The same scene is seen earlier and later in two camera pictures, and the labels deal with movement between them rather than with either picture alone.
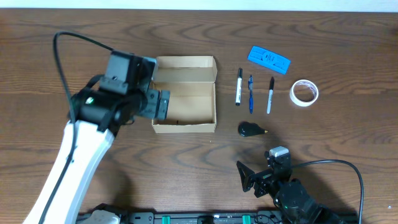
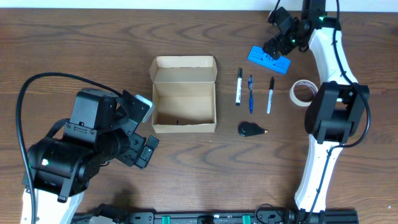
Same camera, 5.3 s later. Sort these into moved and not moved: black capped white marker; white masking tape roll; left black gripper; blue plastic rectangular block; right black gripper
Moved: right black gripper; left black gripper
Not moved: white masking tape roll; black capped white marker; blue plastic rectangular block
